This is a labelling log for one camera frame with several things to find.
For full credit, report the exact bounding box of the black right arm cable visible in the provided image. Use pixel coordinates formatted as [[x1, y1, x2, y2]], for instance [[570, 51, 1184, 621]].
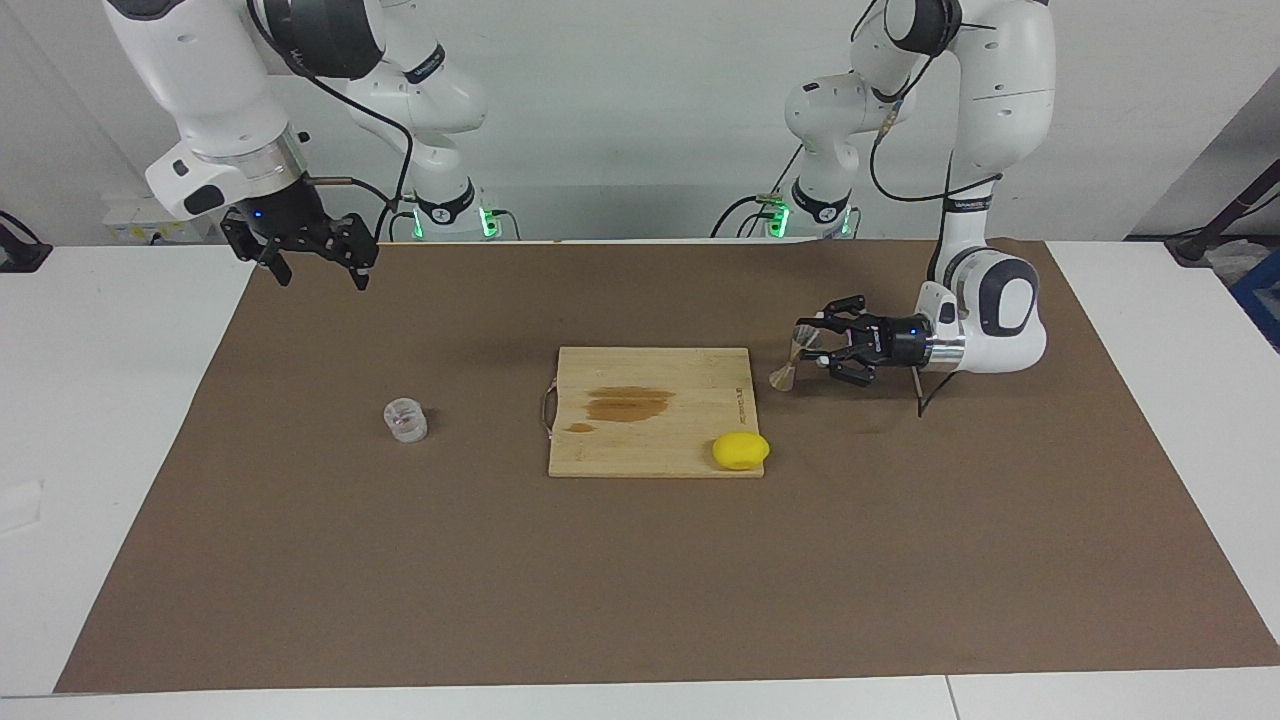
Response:
[[248, 0, 415, 239]]

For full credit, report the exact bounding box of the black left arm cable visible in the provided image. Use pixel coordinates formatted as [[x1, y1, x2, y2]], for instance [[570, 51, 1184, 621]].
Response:
[[855, 0, 1003, 418]]

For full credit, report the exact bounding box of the clear glass cup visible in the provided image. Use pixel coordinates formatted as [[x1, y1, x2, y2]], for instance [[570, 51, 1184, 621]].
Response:
[[384, 398, 429, 443]]

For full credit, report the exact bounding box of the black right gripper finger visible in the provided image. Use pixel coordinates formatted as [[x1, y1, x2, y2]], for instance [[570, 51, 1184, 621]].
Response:
[[221, 214, 294, 289], [325, 211, 380, 292]]

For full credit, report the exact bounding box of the white tape patch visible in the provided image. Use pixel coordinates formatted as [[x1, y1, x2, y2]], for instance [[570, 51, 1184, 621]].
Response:
[[0, 480, 46, 534]]

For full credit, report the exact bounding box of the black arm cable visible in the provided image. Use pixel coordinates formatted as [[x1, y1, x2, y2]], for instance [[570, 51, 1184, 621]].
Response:
[[855, 0, 1003, 418], [248, 0, 415, 239]]

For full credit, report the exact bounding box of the yellow lemon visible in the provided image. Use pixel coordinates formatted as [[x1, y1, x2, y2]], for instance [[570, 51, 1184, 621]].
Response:
[[712, 432, 772, 471]]

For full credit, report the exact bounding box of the brown table mat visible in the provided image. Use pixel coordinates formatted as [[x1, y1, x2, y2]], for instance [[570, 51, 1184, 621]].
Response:
[[52, 238, 1280, 694]]

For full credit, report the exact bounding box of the black clamp mount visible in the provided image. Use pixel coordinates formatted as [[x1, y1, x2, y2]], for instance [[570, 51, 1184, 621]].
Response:
[[0, 212, 53, 273]]

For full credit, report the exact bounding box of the metal jigger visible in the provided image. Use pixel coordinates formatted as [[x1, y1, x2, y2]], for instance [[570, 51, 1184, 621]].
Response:
[[769, 333, 823, 391]]

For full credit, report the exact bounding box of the wooden cutting board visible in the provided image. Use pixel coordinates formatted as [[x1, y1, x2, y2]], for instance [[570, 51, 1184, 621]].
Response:
[[540, 347, 766, 479]]

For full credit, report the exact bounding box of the black tripod stand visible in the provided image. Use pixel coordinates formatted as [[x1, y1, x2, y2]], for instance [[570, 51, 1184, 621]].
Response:
[[1165, 160, 1280, 266]]

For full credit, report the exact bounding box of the black base cable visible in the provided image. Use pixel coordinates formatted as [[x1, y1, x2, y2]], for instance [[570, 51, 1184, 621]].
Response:
[[385, 195, 523, 242], [710, 150, 806, 239]]

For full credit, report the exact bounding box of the white wall socket box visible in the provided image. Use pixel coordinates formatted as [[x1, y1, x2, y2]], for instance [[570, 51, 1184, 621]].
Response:
[[103, 195, 226, 244]]

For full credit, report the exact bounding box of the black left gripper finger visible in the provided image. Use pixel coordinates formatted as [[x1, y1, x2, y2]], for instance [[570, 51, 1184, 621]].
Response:
[[796, 294, 882, 337], [815, 344, 884, 388]]

